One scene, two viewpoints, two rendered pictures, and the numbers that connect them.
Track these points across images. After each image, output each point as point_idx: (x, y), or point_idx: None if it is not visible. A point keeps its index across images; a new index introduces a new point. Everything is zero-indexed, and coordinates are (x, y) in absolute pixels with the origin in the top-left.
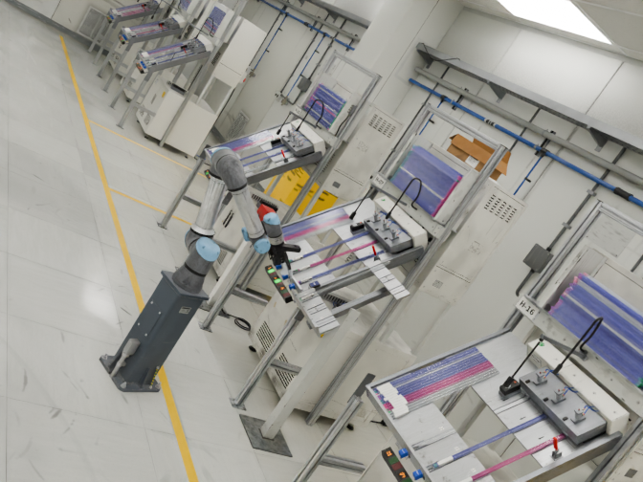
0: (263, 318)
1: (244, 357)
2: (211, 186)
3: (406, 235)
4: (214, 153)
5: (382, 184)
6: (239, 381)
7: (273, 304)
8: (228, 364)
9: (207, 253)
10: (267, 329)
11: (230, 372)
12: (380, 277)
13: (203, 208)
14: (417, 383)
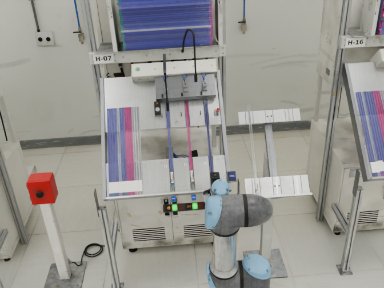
0: (128, 230)
1: (152, 259)
2: (232, 239)
3: (206, 76)
4: (219, 220)
5: (111, 58)
6: (195, 270)
7: (127, 216)
8: (174, 276)
9: (270, 269)
10: (144, 230)
11: (186, 276)
12: (264, 120)
13: (230, 258)
14: (379, 144)
